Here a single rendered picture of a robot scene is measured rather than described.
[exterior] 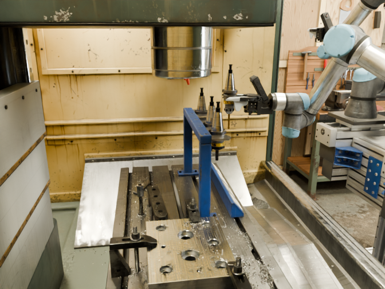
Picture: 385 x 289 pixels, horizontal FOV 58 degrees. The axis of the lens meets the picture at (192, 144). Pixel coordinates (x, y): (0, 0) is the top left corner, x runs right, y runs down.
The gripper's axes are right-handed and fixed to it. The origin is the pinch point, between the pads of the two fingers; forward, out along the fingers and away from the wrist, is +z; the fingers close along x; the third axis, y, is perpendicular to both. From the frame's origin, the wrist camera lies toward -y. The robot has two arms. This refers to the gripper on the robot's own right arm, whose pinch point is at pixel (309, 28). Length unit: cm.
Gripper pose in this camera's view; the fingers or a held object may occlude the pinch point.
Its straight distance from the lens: 238.2
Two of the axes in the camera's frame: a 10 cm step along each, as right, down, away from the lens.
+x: 9.0, -2.6, 3.5
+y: 1.2, 9.3, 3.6
